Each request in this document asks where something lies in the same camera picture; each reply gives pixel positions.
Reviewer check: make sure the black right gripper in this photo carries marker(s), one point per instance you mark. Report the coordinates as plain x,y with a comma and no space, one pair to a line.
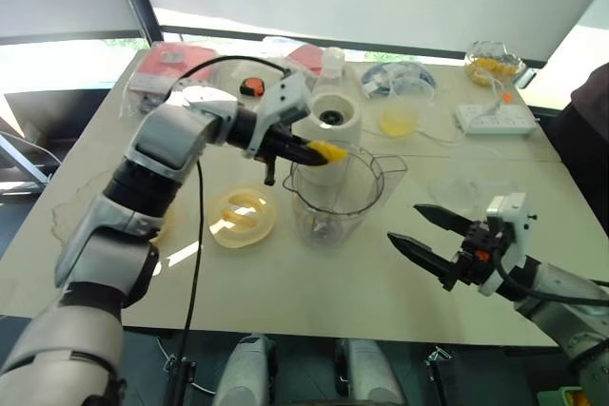
476,254

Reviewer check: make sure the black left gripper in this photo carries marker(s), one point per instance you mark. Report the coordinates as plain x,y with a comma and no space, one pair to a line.
272,159

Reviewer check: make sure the orange segment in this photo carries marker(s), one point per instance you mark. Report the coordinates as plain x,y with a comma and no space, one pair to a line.
334,151

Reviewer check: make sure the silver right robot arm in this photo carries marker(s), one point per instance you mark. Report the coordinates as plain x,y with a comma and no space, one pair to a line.
556,301

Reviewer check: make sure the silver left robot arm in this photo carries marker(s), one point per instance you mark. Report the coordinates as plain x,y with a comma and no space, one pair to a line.
162,140

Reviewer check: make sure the white blender base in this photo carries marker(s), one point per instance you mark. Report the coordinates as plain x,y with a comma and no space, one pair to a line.
340,121

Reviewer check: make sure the clear blender jar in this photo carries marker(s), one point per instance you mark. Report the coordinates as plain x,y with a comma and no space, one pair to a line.
342,206

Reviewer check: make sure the translucent yellowish blender lid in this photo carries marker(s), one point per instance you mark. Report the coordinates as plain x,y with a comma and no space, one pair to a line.
242,218

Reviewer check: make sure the clear shallow plastic bowl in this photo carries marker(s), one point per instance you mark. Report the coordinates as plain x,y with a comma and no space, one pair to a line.
471,189

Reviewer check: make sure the black orange tape measure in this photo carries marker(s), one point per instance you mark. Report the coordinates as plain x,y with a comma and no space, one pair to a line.
252,86

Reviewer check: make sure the small red packet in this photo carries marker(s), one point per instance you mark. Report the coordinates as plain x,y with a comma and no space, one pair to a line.
307,59

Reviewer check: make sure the white plastic bottle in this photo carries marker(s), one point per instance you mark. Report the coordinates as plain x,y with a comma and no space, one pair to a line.
333,63

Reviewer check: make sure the clear cup with orange pieces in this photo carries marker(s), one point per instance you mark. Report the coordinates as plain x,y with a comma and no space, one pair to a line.
399,121

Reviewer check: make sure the blue patterned plastic bag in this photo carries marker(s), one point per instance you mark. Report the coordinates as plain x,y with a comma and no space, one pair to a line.
395,75

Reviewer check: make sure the white power strip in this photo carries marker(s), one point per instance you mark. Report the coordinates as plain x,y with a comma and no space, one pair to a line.
495,120

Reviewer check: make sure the grey rounded robot leg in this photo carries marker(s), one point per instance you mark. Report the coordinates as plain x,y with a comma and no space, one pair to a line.
368,375
245,373

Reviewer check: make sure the large red packet in bag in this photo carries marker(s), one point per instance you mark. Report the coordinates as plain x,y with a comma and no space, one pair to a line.
166,63

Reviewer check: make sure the bag of yellow fruit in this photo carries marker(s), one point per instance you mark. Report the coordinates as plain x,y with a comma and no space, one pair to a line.
492,63

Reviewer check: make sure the person in dark clothes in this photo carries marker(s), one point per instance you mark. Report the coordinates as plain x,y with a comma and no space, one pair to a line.
592,106

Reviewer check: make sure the black flat screen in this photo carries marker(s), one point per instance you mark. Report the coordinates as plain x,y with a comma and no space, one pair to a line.
52,113

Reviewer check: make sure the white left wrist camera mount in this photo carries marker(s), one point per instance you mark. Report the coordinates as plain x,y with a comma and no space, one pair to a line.
280,102

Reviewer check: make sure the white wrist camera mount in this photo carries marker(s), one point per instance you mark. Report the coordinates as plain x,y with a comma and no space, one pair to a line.
280,102
516,225

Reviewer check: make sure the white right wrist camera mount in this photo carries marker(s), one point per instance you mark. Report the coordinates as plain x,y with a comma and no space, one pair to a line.
516,225

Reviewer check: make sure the grey metal frame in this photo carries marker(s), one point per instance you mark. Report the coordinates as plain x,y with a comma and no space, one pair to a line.
28,159

